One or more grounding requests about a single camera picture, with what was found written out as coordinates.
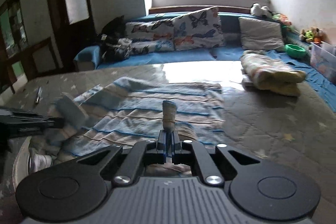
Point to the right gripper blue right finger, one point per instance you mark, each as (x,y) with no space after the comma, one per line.
(175,147)

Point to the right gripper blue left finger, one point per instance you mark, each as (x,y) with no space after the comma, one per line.
(162,147)

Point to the blue striped knit garment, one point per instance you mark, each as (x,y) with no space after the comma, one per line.
(125,112)

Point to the small black metal tool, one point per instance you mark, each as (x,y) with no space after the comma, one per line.
(38,96)

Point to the round black induction cooktop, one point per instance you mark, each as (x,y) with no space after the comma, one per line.
(22,163)

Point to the dark wooden cabinet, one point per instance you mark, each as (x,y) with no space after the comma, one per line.
(17,54)

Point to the long butterfly print cushion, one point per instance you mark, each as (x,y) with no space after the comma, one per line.
(149,37)

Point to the folded yellow floral blanket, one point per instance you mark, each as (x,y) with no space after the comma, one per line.
(271,74)

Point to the upright butterfly print pillow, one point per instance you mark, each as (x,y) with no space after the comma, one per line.
(198,29)

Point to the black bag on sofa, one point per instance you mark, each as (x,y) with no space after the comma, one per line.
(114,44)

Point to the grey quilted star table cover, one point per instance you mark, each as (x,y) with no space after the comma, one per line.
(298,132)

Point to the dark wooden door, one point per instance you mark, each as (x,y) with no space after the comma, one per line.
(73,28)

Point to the grey plain pillow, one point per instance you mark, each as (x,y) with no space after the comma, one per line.
(259,34)

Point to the blue sofa bench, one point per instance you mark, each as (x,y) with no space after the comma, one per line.
(90,58)

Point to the green plastic bowl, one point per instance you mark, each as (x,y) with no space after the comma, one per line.
(295,51)

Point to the white plush toy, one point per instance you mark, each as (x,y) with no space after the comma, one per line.
(260,11)

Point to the orange green plush toy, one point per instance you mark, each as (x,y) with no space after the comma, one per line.
(282,18)

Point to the clear plastic storage box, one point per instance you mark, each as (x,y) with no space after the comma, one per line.
(323,59)

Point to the colourful plush toy pile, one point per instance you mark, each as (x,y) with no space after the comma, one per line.
(312,35)

